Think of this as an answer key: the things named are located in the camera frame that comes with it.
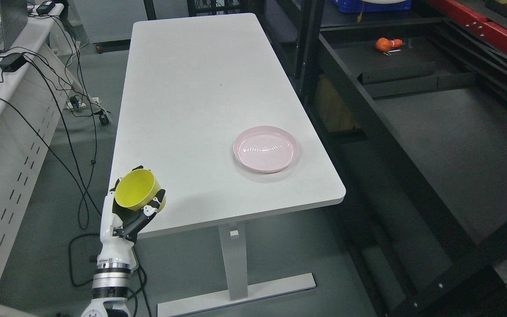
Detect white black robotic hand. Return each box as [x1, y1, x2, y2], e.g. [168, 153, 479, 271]
[97, 165, 158, 271]

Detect yellow plastic cup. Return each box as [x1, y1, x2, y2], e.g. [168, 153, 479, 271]
[114, 169, 166, 215]

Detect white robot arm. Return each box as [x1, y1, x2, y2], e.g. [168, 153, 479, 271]
[81, 262, 133, 317]

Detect orange toy on shelf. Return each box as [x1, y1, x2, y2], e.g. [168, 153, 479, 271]
[375, 37, 403, 53]

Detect black metal shelf rack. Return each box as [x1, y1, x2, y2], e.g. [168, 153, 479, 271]
[253, 0, 507, 317]

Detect white power strip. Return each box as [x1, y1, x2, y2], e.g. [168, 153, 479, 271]
[64, 98, 101, 111]

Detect white table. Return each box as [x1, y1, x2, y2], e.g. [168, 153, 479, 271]
[109, 13, 346, 317]

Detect white side desk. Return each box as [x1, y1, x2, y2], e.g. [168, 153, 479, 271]
[0, 2, 82, 317]

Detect pink plastic plate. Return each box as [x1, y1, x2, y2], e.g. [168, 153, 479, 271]
[232, 125, 300, 174]

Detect black power adapter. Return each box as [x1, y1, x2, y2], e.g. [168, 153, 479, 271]
[0, 52, 27, 73]

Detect grey laptop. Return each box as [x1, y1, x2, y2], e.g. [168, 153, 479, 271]
[0, 0, 28, 52]

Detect black power brick far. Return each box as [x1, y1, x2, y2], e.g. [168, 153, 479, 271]
[36, 0, 55, 16]

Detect blue plastic crate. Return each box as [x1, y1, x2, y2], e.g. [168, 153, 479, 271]
[332, 0, 412, 13]

